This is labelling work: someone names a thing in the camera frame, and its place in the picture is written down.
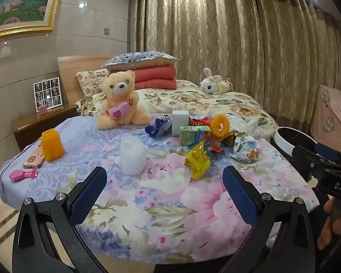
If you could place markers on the gold foil wrapper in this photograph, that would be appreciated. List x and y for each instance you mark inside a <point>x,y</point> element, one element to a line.
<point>231,140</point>

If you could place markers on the white rimmed black bin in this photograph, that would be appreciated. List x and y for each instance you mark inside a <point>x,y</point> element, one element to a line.
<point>278,139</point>

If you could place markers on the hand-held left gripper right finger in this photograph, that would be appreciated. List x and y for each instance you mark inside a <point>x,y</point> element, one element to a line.
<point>240,196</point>

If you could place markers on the yellow plastic wrapper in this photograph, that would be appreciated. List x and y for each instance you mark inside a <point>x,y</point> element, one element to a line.
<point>197,162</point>

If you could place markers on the blue foil wrapper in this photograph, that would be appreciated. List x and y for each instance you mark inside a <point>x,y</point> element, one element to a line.
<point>156,128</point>

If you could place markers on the person's right hand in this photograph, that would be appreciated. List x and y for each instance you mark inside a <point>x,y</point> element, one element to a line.
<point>326,233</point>

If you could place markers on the pink blue floral blanket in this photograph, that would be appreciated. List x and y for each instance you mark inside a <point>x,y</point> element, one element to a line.
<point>159,204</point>

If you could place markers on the wooden nightstand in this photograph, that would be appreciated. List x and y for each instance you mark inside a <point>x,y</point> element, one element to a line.
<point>31,125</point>

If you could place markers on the photo collage frame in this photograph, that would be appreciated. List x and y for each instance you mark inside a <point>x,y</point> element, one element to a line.
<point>48,91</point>

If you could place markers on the white plush rabbit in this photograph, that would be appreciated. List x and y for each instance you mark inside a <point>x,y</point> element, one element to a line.
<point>211,85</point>

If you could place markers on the folded red blanket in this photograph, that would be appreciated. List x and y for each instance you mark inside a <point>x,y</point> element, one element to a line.
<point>153,76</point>

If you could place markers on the cream floral duvet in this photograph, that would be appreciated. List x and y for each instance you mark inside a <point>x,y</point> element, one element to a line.
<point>187,99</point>

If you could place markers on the blue patterned pillow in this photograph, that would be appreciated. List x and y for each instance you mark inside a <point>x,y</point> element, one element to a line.
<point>139,57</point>

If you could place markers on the small drink carton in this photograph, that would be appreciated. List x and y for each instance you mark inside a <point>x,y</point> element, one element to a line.
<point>187,136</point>

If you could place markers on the pink reed diffuser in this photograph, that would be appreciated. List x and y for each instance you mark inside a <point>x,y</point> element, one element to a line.
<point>42,109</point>

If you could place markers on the wooden headboard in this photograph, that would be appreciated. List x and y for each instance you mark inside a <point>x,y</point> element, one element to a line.
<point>68,74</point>

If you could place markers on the pink heart print cloth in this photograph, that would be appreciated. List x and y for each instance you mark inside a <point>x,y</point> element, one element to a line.
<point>332,111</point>

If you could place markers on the pink cased phone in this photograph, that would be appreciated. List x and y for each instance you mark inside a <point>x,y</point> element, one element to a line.
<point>32,159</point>

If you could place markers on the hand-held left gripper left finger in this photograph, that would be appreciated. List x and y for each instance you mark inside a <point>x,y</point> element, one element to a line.
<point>88,196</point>

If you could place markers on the orange foam net sleeve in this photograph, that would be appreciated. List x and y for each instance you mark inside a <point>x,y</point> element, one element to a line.
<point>52,146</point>

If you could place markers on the gold framed landscape painting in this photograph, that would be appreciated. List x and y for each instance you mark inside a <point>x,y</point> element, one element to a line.
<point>17,2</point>

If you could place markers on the red foil wrapper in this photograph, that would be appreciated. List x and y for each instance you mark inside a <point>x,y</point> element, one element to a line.
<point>199,121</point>

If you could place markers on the white foam block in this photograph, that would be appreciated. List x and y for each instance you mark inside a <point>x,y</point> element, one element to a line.
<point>179,119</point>

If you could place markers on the white foam net sleeve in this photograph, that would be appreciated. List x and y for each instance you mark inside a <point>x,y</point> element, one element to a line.
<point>132,156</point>

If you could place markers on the white plastic bag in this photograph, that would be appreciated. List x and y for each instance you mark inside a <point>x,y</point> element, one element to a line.
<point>254,126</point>

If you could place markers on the orange red wrapper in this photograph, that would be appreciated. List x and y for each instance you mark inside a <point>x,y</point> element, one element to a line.
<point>216,146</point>

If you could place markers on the beige patterned curtain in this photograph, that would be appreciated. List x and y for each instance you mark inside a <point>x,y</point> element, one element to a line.
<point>230,34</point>

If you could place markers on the white cartoon print wrapper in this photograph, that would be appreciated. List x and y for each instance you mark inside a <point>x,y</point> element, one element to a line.
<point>245,150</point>

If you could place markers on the cream floral pillow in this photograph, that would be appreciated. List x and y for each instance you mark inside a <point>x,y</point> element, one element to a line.
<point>88,81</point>

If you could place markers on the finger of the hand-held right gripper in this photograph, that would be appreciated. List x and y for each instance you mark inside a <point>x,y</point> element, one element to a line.
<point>325,150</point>
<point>305,159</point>

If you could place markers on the beige teddy bear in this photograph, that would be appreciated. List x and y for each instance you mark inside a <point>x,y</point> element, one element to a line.
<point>119,86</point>

